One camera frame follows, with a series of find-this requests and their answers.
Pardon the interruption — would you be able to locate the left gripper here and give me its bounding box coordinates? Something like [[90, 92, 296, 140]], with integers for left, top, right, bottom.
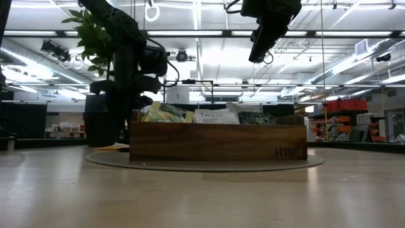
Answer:
[[90, 31, 163, 129]]

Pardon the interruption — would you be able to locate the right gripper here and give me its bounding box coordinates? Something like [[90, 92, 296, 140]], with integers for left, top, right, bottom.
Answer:
[[240, 0, 303, 63]]

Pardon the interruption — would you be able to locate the white Tazo tea packet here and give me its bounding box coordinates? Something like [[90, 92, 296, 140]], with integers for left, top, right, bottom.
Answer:
[[192, 108, 240, 125]]

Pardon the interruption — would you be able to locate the orange white tea packet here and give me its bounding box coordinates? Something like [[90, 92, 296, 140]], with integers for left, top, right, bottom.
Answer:
[[94, 142, 131, 151]]

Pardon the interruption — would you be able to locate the wooden tea organizer box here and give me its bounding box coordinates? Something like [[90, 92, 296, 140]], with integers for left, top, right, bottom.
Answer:
[[128, 110, 308, 162]]

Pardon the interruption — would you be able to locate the white box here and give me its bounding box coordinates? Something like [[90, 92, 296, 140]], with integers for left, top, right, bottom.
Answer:
[[166, 85, 190, 105]]

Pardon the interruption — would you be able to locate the white cloth panel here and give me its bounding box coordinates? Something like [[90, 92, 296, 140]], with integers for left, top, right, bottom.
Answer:
[[225, 101, 261, 115]]

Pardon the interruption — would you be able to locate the round black ceiling lamp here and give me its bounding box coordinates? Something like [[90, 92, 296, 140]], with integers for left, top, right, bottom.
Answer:
[[175, 49, 189, 63]]

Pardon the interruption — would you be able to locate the cluttered background table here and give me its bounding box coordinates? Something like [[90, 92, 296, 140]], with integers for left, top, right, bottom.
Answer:
[[46, 122, 87, 139]]

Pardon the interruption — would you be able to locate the green leafy potted tree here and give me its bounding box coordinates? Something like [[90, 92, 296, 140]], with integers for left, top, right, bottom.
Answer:
[[61, 8, 116, 79]]

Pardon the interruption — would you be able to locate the round grey mat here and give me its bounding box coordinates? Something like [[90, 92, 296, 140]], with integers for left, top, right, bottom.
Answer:
[[84, 149, 325, 173]]

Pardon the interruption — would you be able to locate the black ceiling spotlight cluster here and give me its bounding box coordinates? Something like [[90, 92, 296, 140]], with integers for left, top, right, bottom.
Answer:
[[40, 40, 72, 63]]

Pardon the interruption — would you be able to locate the white air vent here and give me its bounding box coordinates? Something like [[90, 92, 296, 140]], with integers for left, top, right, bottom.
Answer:
[[354, 39, 370, 56]]

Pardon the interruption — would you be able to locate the yellow vertical pole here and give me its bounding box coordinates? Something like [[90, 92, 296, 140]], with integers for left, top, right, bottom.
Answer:
[[320, 0, 329, 143]]

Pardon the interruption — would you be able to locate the large red storage bin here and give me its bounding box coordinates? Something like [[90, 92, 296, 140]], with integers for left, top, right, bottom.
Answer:
[[339, 99, 368, 111]]

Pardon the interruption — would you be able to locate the storage shelf with parts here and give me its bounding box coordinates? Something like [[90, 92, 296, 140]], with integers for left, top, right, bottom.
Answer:
[[308, 109, 387, 143]]

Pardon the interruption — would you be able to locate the black ceiling camera with cable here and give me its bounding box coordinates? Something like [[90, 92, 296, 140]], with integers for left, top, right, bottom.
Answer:
[[256, 52, 275, 65]]

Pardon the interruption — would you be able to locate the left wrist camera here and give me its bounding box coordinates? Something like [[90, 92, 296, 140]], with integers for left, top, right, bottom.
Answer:
[[139, 46, 169, 77]]

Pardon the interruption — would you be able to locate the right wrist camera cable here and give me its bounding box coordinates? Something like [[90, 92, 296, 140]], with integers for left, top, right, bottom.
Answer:
[[225, 0, 243, 15]]

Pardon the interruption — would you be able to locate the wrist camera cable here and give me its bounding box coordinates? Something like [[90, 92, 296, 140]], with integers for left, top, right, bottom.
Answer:
[[225, 0, 243, 15], [144, 37, 180, 89]]

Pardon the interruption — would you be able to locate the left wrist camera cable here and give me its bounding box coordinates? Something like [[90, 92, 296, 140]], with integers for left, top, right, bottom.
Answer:
[[144, 37, 180, 89]]

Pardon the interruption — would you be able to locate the silver ceiling duct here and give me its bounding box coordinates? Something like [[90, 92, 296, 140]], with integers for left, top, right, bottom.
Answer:
[[309, 37, 405, 86]]

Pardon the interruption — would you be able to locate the white hanging cable loop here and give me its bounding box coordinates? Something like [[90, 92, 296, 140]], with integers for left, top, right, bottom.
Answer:
[[144, 0, 161, 23]]

